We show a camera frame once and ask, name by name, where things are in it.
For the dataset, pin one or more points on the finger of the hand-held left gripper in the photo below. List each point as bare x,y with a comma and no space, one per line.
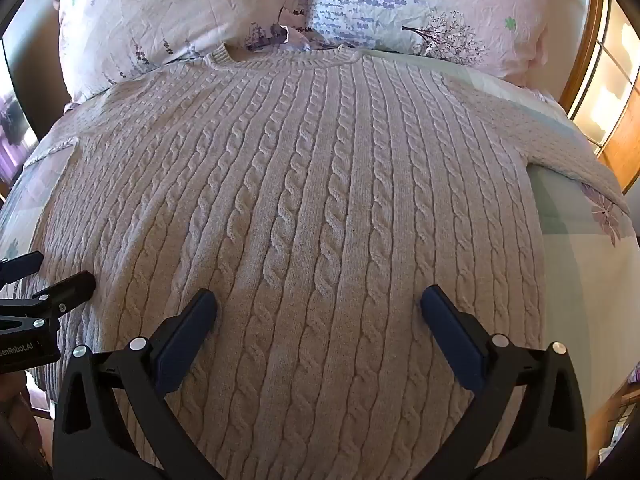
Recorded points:
22,263
70,287

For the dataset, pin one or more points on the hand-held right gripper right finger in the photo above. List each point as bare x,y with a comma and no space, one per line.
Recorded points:
452,327

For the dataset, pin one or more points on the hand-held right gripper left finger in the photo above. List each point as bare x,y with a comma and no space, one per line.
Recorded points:
187,325

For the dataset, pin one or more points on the pink floral pillow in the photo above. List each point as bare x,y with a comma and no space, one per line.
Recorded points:
165,20
440,10

